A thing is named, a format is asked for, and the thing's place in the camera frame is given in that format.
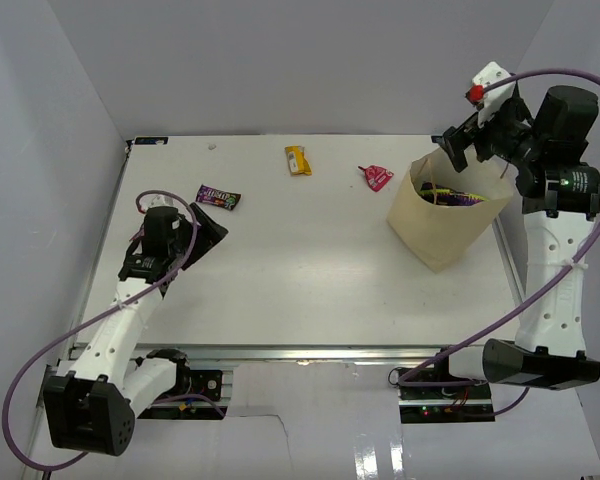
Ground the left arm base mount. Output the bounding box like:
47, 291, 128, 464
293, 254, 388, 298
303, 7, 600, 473
140, 370, 227, 421

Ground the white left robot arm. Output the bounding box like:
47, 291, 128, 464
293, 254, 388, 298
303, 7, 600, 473
43, 205, 228, 456

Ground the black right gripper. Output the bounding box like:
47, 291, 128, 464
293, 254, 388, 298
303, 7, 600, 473
438, 95, 544, 172

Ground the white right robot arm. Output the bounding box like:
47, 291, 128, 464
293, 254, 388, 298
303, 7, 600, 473
431, 85, 600, 399

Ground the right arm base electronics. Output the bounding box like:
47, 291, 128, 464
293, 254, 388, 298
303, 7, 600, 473
387, 367, 495, 425

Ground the red candy packet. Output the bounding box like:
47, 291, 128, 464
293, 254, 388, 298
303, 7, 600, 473
358, 165, 393, 192

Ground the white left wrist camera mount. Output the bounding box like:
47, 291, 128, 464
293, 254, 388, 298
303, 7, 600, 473
139, 194, 174, 214

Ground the purple chocolate bar wrapper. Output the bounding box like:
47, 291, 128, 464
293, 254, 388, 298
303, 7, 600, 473
196, 184, 242, 211

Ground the yellow snack bar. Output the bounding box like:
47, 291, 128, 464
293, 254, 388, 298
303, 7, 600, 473
285, 145, 312, 176

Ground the dark blue chips bag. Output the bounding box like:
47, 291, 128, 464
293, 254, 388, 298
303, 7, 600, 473
417, 182, 487, 207

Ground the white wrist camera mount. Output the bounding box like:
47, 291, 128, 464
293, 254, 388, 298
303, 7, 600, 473
139, 194, 174, 214
466, 61, 516, 128

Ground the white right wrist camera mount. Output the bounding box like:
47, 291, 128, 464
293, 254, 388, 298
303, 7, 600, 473
466, 61, 516, 128

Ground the brown paper bag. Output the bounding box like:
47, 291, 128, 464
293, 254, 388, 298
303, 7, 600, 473
387, 148, 514, 273

